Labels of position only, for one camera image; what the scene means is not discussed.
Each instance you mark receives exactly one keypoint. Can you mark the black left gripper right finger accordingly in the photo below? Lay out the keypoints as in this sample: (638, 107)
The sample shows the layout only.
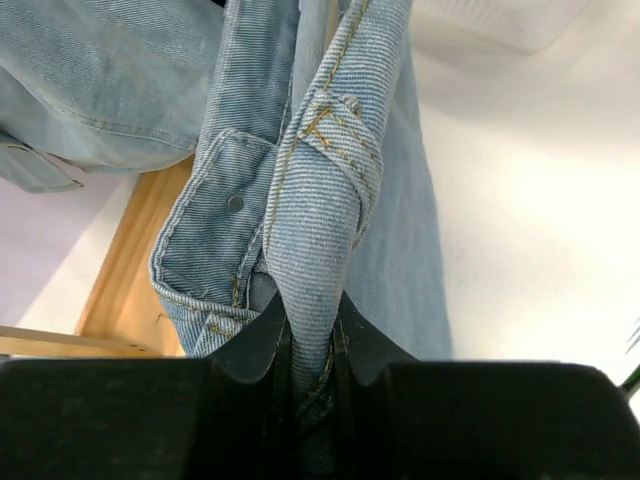
(402, 418)

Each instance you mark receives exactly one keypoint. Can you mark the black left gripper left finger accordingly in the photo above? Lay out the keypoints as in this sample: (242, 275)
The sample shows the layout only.
(223, 416)

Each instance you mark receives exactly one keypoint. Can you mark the wooden clothes rack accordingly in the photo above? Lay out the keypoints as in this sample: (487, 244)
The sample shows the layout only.
(122, 316)

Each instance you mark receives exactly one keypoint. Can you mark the white plastic basket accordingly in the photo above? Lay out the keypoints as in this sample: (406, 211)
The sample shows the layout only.
(527, 26)

